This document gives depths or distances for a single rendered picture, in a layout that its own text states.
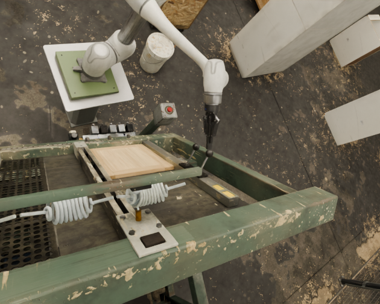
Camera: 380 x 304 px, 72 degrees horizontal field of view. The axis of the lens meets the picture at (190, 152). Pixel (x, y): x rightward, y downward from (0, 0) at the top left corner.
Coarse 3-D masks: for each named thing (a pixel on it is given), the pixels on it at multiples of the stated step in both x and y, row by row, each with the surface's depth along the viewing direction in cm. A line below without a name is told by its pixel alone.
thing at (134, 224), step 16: (80, 144) 153; (80, 160) 139; (96, 160) 128; (96, 176) 110; (112, 192) 97; (112, 208) 86; (128, 208) 86; (112, 224) 88; (128, 224) 70; (144, 224) 70; (160, 224) 70
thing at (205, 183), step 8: (144, 144) 177; (152, 144) 173; (160, 152) 157; (168, 160) 147; (176, 160) 144; (176, 168) 140; (200, 184) 120; (208, 184) 115; (216, 184) 116; (208, 192) 115; (216, 192) 110; (232, 192) 108; (224, 200) 105; (232, 200) 104
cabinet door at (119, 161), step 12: (96, 156) 151; (108, 156) 153; (120, 156) 154; (132, 156) 155; (144, 156) 156; (156, 156) 156; (108, 168) 133; (120, 168) 135; (132, 168) 135; (144, 168) 136; (156, 168) 137; (168, 168) 140
